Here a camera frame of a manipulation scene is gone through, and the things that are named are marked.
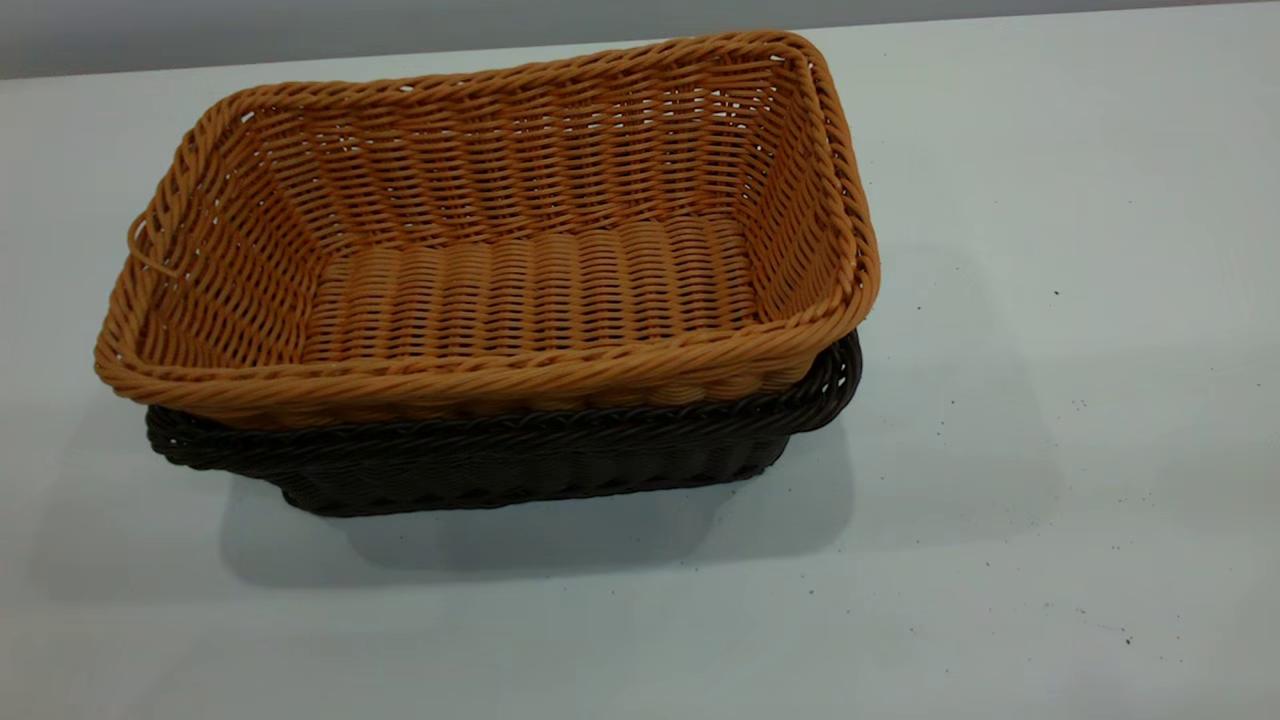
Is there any orange woven basket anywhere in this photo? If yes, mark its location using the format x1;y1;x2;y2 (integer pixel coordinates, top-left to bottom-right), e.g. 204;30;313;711
93;30;882;431

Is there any black woven basket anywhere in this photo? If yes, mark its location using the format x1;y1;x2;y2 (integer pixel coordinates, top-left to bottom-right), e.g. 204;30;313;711
146;330;864;518

